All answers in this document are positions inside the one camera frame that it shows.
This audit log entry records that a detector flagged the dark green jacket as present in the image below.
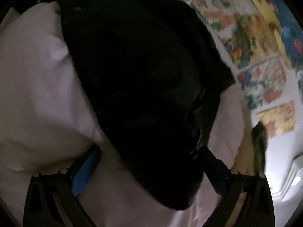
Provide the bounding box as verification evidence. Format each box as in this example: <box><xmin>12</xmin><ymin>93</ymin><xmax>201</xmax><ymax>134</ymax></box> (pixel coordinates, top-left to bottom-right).
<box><xmin>251</xmin><ymin>122</ymin><xmax>269</xmax><ymax>174</ymax></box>

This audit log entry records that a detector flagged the group of colourful wall drawings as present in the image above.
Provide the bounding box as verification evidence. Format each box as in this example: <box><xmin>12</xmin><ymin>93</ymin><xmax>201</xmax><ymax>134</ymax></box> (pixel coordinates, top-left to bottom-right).
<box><xmin>166</xmin><ymin>0</ymin><xmax>303</xmax><ymax>139</ymax></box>

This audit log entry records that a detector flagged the black padded jacket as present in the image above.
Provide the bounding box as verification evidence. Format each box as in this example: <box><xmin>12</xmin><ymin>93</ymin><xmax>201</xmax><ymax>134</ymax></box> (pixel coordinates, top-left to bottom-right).
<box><xmin>55</xmin><ymin>0</ymin><xmax>236</xmax><ymax>211</ymax></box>

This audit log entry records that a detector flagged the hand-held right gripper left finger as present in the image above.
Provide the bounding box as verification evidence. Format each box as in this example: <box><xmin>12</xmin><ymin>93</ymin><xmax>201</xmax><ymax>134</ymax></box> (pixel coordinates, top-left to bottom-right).
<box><xmin>23</xmin><ymin>145</ymin><xmax>102</xmax><ymax>227</ymax></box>

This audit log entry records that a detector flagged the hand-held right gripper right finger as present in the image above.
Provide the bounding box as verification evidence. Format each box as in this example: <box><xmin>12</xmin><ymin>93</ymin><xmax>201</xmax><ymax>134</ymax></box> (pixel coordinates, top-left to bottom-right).
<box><xmin>198</xmin><ymin>147</ymin><xmax>275</xmax><ymax>227</ymax></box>

